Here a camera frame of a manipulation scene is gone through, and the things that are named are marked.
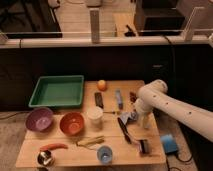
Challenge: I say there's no blue grey towel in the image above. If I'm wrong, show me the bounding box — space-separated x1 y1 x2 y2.
119 111 142 127

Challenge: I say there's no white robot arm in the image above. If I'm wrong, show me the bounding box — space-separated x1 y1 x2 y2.
134 79 213 142

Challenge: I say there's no red bowl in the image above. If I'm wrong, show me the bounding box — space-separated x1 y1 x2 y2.
60 112 84 136

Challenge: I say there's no purple bowl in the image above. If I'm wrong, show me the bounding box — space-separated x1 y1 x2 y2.
25 107 53 132

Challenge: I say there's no dark grape bunch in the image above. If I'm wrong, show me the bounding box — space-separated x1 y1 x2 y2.
129 91 147 115

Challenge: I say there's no small yellow screwdriver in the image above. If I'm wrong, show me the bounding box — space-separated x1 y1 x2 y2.
103 111 119 115

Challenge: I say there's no blue box on floor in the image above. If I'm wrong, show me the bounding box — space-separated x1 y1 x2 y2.
160 134 178 154

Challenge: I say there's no blue rectangular block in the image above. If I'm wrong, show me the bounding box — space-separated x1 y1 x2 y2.
115 90 123 109

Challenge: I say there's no white cup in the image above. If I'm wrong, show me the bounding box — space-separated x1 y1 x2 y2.
86 106 103 125

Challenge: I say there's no black rectangular block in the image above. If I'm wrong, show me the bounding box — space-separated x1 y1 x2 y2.
94 92 104 109

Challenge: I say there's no orange fruit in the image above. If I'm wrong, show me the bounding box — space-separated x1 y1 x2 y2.
97 80 107 91

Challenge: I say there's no black object on shelf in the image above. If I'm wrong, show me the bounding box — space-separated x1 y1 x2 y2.
124 25 136 37

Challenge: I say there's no green plastic tray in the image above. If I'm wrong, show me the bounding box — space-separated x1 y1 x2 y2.
28 75 84 108

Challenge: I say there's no red chili pepper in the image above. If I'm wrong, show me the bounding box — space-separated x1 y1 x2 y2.
40 143 68 151

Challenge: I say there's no black handled dish brush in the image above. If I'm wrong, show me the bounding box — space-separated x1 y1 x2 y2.
117 118 150 154

